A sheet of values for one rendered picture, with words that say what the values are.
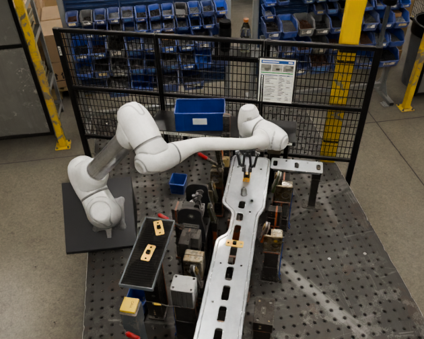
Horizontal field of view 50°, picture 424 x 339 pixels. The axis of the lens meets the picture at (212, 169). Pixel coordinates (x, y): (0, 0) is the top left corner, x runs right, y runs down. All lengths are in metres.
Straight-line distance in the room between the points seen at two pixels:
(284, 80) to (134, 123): 1.14
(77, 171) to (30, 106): 2.12
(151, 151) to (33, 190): 2.44
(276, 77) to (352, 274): 1.18
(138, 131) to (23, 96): 2.58
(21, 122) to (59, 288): 1.75
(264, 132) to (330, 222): 0.87
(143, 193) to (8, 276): 1.26
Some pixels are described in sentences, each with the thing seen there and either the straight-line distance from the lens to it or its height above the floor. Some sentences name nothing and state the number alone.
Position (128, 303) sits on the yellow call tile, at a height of 1.16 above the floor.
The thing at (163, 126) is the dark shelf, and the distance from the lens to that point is 2.85.
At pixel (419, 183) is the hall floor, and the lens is 4.28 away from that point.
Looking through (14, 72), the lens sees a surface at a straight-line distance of 4.26.
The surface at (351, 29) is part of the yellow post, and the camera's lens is 2.66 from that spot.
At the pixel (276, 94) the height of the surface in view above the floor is 1.21.
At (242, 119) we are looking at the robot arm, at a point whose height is 1.42.
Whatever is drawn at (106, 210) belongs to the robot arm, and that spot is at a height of 1.05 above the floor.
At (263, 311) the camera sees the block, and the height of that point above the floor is 1.03.
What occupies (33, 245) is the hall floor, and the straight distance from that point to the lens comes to 3.76.
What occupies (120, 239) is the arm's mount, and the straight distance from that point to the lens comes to 2.59.
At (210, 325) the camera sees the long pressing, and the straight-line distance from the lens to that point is 1.93.
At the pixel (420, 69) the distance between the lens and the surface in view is 4.98.
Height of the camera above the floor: 2.67
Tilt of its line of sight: 41 degrees down
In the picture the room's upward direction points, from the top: 2 degrees counter-clockwise
